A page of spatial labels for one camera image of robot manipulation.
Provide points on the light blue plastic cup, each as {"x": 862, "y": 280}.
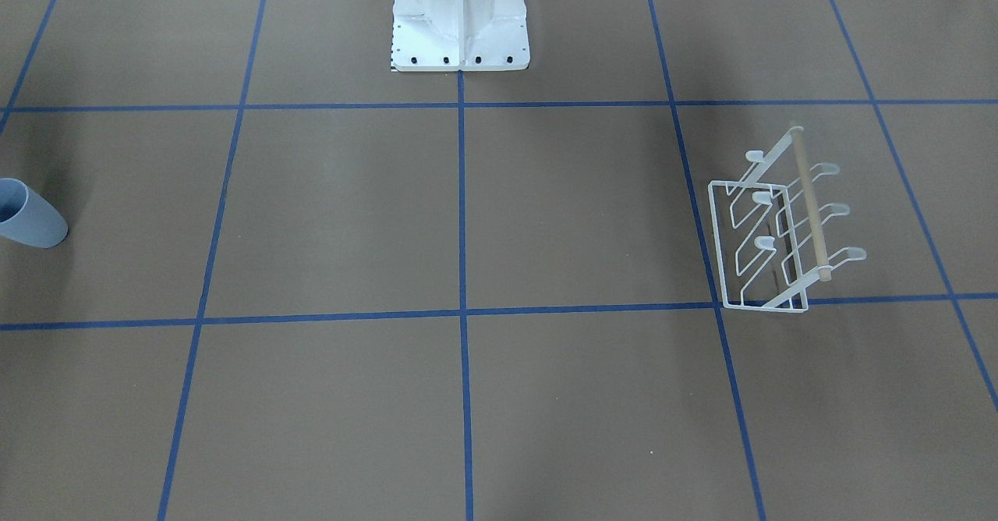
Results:
{"x": 28, "y": 218}

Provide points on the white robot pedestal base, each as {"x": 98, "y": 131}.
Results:
{"x": 459, "y": 35}

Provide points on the white wire cup holder rack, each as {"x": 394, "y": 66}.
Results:
{"x": 769, "y": 229}

